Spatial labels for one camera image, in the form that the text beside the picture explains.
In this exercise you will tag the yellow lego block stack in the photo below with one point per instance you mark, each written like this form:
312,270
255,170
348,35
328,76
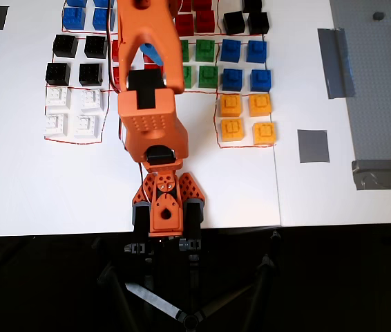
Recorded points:
264,133
231,130
260,105
230,106

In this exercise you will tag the black lego block stack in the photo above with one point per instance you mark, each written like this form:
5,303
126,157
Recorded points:
57,74
95,47
258,23
90,75
234,23
252,5
65,46

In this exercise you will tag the blue lego block stack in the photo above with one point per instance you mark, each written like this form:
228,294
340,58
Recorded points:
232,80
260,81
230,51
100,20
74,19
99,2
256,52
76,2

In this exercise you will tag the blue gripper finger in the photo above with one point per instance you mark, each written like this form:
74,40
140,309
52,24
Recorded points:
152,53

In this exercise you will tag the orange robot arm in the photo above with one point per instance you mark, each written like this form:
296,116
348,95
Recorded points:
147,114

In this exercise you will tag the grey lego baseplate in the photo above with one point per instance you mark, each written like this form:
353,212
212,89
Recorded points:
371,103

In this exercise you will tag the small grey lego brick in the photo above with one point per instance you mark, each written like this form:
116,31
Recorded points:
378,16

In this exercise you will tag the white lego block stack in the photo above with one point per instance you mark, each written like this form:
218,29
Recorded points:
92,100
56,124
86,125
57,97

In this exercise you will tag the grey tape square marker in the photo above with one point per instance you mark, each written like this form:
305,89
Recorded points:
313,147

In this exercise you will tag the black tripod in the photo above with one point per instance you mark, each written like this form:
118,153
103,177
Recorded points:
190,320

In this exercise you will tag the grey and black table clamp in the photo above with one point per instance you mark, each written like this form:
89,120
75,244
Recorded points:
193,221
139,221

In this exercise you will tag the red lego block stack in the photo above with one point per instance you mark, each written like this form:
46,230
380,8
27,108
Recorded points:
151,66
204,21
186,5
202,4
115,51
186,24
116,74

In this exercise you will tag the grey duct tape strip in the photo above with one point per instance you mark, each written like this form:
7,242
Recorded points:
333,62

